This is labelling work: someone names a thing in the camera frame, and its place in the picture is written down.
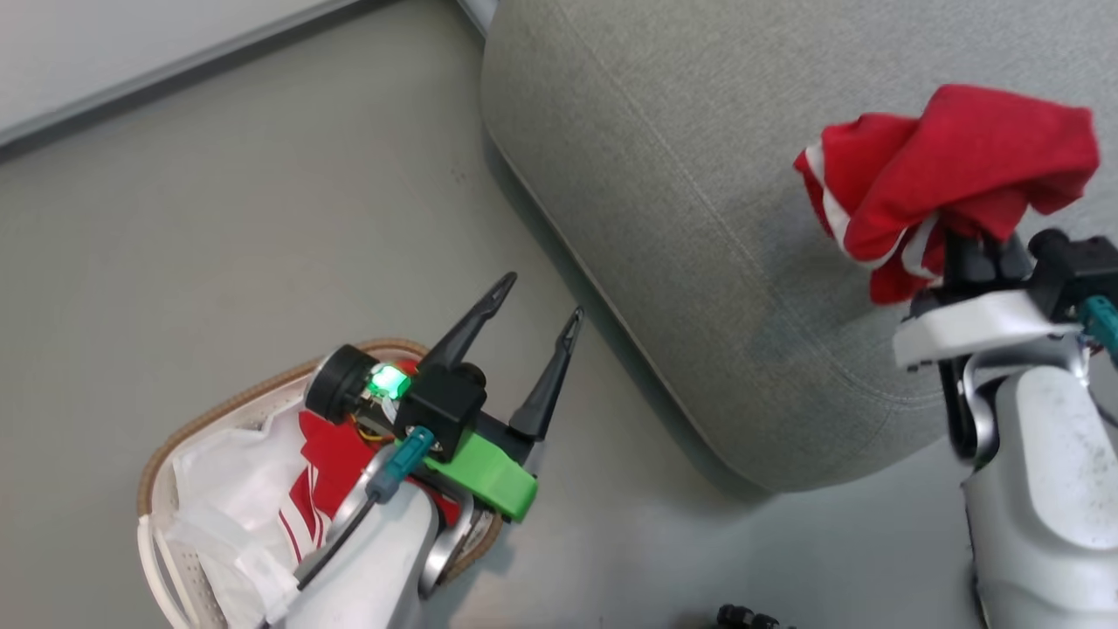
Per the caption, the black cable with teal plug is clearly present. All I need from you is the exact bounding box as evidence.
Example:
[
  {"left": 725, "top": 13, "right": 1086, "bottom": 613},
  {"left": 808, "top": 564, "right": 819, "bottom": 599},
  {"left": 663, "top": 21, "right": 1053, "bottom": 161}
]
[
  {"left": 1080, "top": 294, "right": 1118, "bottom": 361},
  {"left": 295, "top": 426, "right": 436, "bottom": 592}
]

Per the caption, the red garment with thin stripes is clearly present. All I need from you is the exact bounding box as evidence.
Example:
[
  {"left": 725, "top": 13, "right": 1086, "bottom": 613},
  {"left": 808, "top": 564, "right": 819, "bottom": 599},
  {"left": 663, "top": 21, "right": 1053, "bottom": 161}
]
[{"left": 278, "top": 358, "right": 461, "bottom": 564}]

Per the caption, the grey fabric sofa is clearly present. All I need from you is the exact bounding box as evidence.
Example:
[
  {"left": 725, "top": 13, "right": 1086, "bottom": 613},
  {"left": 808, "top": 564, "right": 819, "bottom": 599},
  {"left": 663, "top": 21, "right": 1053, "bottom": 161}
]
[{"left": 480, "top": 0, "right": 1118, "bottom": 493}]

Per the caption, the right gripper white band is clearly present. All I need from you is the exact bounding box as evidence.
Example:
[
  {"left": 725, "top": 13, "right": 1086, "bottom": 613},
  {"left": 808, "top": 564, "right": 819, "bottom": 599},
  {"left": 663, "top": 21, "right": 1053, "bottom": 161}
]
[{"left": 892, "top": 225, "right": 1085, "bottom": 370}]

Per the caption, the white basket with brown rim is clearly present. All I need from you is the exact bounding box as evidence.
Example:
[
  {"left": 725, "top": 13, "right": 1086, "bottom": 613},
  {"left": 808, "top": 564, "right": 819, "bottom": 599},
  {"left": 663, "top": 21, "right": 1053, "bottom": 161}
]
[{"left": 136, "top": 338, "right": 505, "bottom": 629}]

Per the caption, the grey partition base rail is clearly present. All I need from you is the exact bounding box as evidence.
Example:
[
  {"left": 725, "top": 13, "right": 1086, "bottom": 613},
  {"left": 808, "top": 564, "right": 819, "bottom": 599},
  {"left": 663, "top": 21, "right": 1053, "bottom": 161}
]
[{"left": 0, "top": 0, "right": 372, "bottom": 163}]

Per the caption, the red garment with white trim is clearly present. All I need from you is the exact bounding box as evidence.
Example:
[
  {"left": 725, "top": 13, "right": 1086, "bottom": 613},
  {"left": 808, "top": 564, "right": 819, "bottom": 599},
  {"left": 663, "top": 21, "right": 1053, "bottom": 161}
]
[{"left": 793, "top": 84, "right": 1101, "bottom": 306}]

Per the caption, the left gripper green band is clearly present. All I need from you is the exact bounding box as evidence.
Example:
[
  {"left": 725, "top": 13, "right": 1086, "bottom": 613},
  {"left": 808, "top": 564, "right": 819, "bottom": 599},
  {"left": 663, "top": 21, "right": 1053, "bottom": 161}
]
[{"left": 419, "top": 272, "right": 585, "bottom": 524}]

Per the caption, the small black object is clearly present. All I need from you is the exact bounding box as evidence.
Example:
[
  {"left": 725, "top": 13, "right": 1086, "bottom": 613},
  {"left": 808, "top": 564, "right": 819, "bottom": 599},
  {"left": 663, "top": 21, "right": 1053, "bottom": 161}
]
[{"left": 716, "top": 603, "right": 794, "bottom": 629}]

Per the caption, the white cloth basket liner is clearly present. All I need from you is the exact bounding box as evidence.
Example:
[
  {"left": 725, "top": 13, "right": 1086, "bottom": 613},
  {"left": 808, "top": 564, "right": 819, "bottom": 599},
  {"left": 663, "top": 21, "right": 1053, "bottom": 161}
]
[{"left": 164, "top": 404, "right": 308, "bottom": 629}]

